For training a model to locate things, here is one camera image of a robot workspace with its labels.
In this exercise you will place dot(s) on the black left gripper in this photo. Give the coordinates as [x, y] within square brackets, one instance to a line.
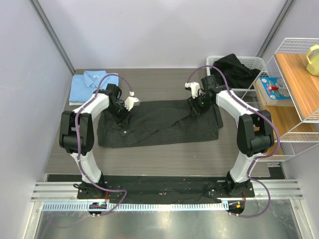
[120, 120]

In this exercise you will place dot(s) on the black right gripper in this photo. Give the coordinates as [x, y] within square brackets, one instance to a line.
[195, 108]

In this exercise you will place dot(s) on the dark pinstriped long sleeve shirt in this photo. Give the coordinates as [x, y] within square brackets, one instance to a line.
[159, 123]

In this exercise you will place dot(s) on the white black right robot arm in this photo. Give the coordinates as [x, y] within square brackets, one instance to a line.
[254, 131]

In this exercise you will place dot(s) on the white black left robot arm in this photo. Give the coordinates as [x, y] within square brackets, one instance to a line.
[76, 136]

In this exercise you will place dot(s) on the folded light blue shirt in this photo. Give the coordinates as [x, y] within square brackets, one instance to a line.
[83, 86]

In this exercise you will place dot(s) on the black clothes in basket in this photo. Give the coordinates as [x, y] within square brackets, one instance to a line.
[237, 75]

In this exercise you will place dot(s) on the white plastic laundry basket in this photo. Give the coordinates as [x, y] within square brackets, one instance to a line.
[249, 62]

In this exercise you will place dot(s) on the blue product box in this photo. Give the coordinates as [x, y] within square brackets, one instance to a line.
[273, 92]

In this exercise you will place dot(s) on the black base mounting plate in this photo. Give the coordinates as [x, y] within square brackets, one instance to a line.
[161, 189]

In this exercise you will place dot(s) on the yellow watering can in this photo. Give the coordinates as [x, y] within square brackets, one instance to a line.
[312, 57]

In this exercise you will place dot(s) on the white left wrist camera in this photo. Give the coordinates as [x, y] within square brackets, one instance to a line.
[131, 101]

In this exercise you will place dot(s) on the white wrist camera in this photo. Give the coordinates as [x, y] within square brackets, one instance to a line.
[194, 88]
[131, 101]

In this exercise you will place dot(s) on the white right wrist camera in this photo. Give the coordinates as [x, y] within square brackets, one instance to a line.
[194, 88]

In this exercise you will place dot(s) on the white wire shelf rack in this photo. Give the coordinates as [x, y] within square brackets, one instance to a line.
[298, 125]

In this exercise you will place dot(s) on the aluminium rail frame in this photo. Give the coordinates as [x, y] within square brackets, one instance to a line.
[144, 207]

